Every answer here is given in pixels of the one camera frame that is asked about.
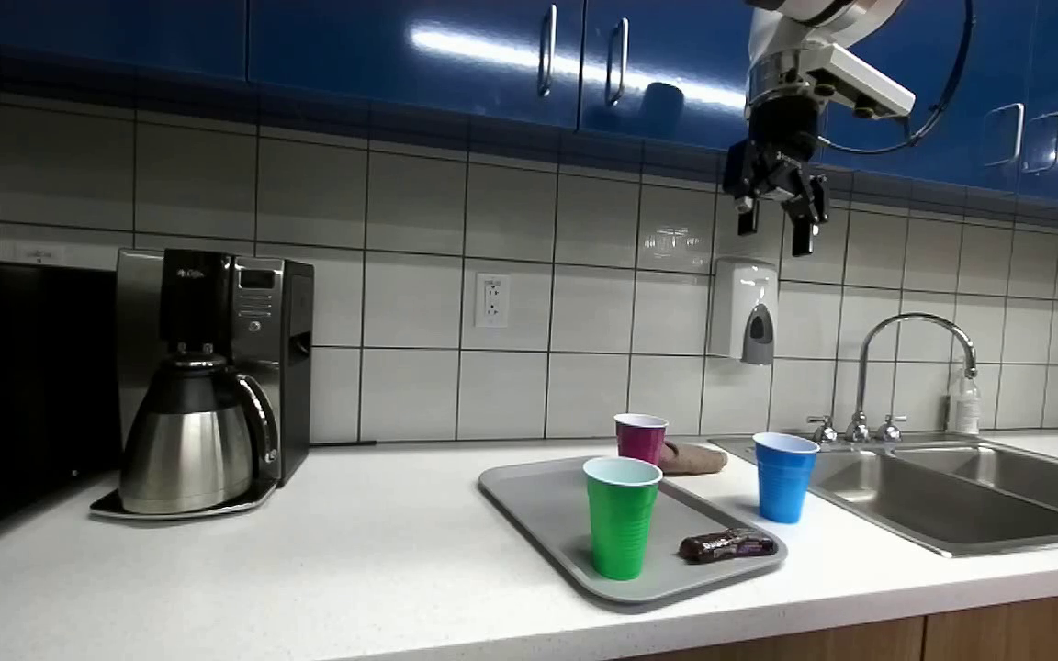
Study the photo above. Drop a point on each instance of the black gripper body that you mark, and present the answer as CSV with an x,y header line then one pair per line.
x,y
783,142

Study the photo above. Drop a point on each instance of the blue plastic cup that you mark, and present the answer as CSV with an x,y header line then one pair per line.
x,y
783,481

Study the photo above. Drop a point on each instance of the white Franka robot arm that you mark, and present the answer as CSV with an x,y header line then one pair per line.
x,y
800,17

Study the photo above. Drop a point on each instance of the magenta plastic cup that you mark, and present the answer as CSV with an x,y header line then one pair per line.
x,y
642,443

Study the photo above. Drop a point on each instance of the green plastic cup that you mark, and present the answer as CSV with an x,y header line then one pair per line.
x,y
623,525

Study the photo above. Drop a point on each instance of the grey plastic tray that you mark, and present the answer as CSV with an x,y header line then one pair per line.
x,y
541,506

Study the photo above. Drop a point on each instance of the chrome gooseneck faucet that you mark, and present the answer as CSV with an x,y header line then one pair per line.
x,y
911,318

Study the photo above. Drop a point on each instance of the clear dish soap bottle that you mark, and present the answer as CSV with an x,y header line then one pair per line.
x,y
966,407

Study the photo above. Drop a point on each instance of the stainless steel double sink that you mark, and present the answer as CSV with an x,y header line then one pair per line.
x,y
957,499

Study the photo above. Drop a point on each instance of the dark chocolate bar wrapper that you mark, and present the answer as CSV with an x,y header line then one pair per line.
x,y
726,544

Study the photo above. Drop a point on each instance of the wooden base cabinet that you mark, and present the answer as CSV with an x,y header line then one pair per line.
x,y
993,630

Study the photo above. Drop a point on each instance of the black steel coffee maker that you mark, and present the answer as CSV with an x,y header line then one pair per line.
x,y
274,353

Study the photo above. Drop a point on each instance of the stainless steel coffee carafe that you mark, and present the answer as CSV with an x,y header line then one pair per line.
x,y
194,445

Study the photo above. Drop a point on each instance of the black microwave oven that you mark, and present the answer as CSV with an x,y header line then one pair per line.
x,y
18,390

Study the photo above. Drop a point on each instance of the white wall soap dispenser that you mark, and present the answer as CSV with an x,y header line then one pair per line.
x,y
735,306

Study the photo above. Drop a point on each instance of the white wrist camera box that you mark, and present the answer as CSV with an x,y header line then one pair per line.
x,y
858,74

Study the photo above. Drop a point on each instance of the white wall power outlet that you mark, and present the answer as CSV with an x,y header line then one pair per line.
x,y
495,297

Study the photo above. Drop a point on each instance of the blue glossy wall cabinet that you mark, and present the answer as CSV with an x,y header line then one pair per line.
x,y
346,58

